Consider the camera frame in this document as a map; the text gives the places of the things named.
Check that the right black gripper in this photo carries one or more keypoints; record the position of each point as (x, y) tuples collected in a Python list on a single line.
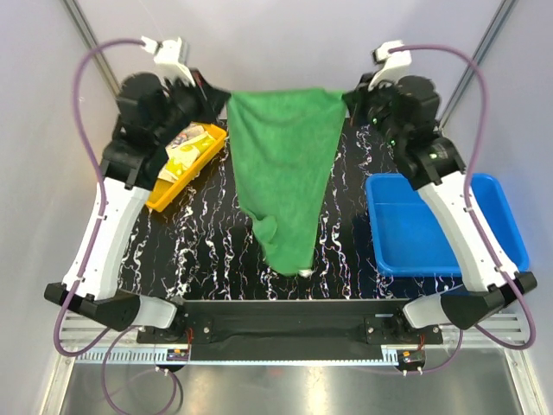
[(356, 99)]

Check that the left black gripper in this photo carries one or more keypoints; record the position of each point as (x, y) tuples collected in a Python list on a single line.
[(212, 101)]

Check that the green microfibre towel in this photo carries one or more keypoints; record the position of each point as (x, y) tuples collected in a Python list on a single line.
[(283, 146)]

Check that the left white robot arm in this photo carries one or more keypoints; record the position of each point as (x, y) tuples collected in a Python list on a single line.
[(151, 113)]

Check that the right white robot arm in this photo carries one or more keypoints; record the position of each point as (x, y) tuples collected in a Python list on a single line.
[(403, 112)]

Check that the white red printed towel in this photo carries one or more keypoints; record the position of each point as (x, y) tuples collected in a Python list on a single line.
[(189, 133)]

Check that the yellow patterned towel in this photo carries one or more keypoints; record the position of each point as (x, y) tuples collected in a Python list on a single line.
[(182, 157)]

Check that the yellow plastic tray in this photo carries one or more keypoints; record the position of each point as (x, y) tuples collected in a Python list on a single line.
[(165, 192)]

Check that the blue plastic bin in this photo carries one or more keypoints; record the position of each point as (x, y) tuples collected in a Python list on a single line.
[(407, 239)]

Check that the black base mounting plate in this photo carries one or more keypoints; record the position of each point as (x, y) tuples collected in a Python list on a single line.
[(289, 332)]

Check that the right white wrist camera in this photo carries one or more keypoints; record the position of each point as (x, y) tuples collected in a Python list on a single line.
[(393, 65)]

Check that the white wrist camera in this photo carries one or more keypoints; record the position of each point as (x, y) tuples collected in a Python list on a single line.
[(170, 57), (393, 65)]

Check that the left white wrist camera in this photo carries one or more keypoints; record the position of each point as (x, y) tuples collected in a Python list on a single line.
[(170, 57)]

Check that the aluminium frame rail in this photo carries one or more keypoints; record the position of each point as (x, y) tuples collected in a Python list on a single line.
[(108, 341)]

